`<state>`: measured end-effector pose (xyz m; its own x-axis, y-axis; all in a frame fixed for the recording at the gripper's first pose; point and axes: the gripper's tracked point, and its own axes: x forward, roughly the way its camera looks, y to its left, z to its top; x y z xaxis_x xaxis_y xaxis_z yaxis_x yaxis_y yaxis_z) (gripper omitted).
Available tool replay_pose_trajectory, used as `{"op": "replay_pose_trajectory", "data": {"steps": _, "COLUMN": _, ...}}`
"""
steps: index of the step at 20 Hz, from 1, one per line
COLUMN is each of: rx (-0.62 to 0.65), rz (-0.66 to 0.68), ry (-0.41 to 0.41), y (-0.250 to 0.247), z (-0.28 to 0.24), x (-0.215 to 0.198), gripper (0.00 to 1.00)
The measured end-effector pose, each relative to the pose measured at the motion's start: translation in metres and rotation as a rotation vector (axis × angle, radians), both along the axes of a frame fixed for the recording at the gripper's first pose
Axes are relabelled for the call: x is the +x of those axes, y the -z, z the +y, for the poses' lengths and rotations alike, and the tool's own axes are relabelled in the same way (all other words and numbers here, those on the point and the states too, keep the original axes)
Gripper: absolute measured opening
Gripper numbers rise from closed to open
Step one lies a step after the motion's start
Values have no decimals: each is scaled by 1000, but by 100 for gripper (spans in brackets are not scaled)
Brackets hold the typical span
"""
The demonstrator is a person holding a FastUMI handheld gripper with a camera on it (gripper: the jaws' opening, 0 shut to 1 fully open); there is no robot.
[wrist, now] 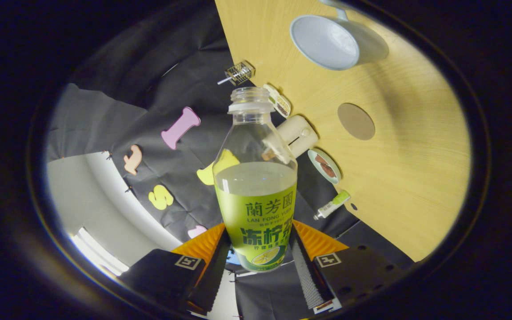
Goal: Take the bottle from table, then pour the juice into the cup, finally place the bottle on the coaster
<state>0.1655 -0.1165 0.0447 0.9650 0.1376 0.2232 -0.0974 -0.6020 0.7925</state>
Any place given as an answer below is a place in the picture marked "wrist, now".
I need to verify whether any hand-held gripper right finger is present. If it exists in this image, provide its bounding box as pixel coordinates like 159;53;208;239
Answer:
289;220;416;314

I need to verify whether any round brown coaster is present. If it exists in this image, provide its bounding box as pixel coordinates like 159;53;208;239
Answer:
337;103;376;141

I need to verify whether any green label juice bottle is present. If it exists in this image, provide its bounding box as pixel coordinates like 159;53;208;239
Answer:
212;87;298;272

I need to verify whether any white divided snack tray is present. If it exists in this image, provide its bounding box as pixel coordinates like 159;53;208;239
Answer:
263;84;292;118

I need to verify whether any pale grey cup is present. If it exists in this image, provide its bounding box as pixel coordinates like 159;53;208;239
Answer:
290;0;390;71

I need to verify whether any wooden table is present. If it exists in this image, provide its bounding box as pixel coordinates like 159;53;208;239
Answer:
215;0;472;263

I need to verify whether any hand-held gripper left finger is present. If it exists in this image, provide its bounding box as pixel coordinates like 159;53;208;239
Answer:
118;222;232;314

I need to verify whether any small white green bottle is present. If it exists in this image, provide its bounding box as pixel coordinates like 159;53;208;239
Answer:
313;190;352;220

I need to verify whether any white toaster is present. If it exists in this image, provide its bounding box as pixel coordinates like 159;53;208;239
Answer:
263;115;319;161

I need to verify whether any pale green plate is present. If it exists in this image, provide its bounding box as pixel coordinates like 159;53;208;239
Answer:
307;148;342;185

